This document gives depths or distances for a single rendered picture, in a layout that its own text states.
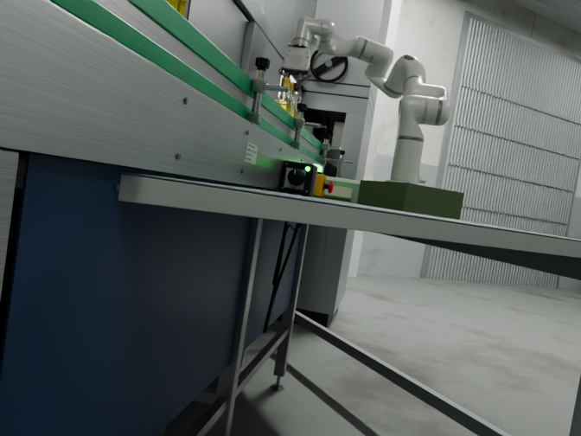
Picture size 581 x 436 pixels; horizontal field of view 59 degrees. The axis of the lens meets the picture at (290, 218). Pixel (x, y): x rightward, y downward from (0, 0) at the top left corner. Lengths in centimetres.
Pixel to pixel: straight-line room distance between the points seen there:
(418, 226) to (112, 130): 50
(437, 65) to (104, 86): 577
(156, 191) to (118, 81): 14
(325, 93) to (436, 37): 338
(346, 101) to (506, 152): 419
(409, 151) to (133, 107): 133
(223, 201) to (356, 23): 249
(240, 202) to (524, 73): 662
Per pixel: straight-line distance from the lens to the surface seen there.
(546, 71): 752
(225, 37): 174
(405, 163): 181
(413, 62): 211
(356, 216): 77
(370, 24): 308
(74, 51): 51
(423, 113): 185
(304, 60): 207
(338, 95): 299
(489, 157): 672
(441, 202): 178
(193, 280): 91
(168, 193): 65
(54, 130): 49
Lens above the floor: 76
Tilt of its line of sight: 3 degrees down
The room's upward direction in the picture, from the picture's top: 9 degrees clockwise
